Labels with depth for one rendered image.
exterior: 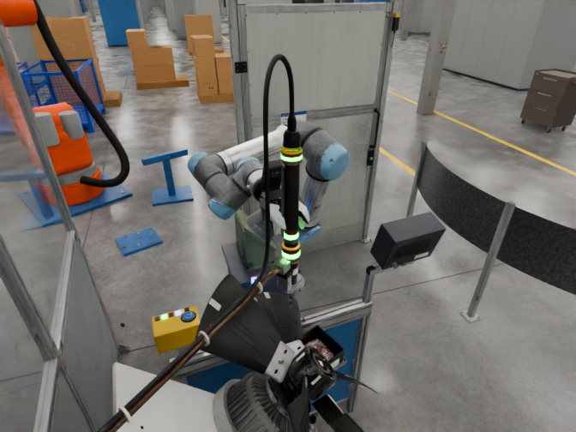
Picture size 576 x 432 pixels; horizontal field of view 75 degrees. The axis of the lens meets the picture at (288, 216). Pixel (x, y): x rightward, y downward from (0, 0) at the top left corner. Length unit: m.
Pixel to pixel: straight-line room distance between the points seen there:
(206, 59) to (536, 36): 7.08
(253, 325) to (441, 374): 1.91
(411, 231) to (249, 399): 0.92
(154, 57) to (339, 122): 7.41
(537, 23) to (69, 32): 9.43
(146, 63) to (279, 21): 7.49
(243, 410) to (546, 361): 2.38
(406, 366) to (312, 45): 2.20
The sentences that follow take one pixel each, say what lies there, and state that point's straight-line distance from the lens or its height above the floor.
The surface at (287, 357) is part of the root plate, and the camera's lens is 1.07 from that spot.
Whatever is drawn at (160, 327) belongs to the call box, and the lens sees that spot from 1.43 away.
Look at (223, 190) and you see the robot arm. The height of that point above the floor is 1.60.
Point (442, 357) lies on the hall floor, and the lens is 2.83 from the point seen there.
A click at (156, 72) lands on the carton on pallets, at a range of 9.96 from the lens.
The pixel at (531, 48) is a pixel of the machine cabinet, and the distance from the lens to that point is 10.45.
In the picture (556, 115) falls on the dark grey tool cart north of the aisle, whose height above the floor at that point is 0.32.
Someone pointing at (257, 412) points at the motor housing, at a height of 1.18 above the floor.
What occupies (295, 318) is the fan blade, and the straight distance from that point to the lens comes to 1.25.
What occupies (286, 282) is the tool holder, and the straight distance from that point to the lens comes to 0.91.
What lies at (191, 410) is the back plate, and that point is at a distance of 1.06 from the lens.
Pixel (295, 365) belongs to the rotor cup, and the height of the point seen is 1.24.
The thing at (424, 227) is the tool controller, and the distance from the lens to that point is 1.65.
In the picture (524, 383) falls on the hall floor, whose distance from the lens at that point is 2.92.
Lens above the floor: 2.09
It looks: 32 degrees down
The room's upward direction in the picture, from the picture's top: straight up
